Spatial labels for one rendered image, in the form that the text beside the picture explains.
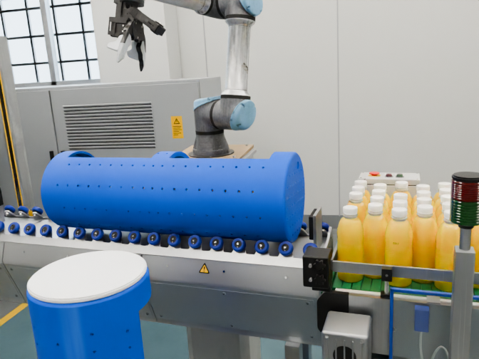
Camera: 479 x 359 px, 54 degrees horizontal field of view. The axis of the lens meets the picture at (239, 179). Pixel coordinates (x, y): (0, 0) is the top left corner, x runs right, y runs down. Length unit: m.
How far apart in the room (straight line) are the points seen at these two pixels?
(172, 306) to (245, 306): 0.28
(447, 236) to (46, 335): 0.98
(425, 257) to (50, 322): 0.94
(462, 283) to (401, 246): 0.25
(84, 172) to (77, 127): 1.76
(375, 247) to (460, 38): 3.04
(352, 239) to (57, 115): 2.57
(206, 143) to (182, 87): 1.21
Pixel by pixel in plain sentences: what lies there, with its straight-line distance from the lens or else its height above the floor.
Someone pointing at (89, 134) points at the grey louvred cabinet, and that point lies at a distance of 3.36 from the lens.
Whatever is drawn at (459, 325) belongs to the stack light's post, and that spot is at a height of 0.93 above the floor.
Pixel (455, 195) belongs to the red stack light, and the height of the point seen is 1.22.
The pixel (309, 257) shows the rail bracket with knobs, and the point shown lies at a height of 1.00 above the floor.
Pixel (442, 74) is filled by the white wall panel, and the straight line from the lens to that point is 4.18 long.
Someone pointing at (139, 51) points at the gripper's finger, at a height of 1.56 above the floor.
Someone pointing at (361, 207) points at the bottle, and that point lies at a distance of 1.44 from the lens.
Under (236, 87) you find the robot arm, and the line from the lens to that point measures 1.78.
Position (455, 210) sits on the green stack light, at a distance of 1.05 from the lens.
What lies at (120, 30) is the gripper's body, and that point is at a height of 1.62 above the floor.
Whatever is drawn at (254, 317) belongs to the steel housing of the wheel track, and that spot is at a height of 0.72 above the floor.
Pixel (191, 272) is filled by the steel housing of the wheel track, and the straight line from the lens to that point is 1.54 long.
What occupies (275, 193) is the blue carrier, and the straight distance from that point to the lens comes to 1.34.
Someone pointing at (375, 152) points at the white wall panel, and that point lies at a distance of 4.20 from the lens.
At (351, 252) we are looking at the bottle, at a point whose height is 0.99.
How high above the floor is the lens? 1.49
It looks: 13 degrees down
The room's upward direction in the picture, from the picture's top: 3 degrees counter-clockwise
